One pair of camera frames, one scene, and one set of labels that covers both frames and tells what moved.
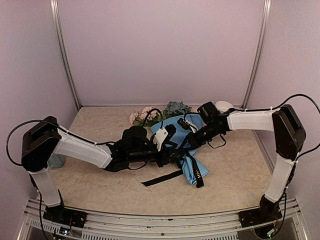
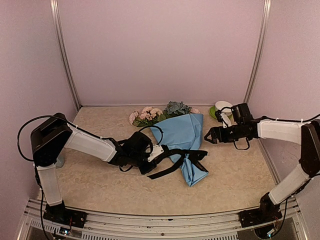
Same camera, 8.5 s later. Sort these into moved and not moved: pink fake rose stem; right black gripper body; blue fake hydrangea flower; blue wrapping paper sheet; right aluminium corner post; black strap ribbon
Moved: black strap ribbon; right black gripper body
Not moved: pink fake rose stem; right aluminium corner post; blue wrapping paper sheet; blue fake hydrangea flower
